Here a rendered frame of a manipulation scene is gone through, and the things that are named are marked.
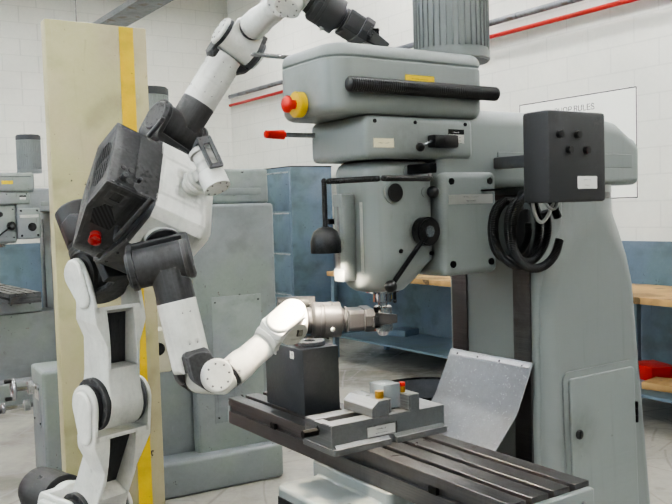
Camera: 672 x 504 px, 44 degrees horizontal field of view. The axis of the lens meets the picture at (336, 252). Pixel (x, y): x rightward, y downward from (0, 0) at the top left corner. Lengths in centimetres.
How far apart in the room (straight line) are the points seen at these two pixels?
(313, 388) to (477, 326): 49
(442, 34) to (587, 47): 497
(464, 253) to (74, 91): 198
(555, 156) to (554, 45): 541
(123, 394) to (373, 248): 80
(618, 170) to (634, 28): 436
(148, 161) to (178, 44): 985
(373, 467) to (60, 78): 216
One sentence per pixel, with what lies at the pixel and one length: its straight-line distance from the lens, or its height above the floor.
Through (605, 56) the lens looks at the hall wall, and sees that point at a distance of 700.
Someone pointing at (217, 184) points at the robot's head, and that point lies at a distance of 198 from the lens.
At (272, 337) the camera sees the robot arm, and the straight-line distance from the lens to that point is 198.
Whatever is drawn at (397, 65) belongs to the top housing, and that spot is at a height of 184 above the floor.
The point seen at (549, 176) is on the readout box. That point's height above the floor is 157.
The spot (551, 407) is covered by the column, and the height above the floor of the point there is 98.
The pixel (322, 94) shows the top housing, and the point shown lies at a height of 177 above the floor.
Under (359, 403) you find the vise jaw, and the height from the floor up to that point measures 104.
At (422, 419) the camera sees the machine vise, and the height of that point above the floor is 98.
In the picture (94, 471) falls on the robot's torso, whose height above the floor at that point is 83.
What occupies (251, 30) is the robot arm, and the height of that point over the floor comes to 197.
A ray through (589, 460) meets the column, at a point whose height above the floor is 82.
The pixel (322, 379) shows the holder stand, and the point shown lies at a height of 104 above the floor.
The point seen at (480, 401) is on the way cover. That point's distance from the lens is 232.
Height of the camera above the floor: 152
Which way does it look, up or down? 3 degrees down
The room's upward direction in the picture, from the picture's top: 2 degrees counter-clockwise
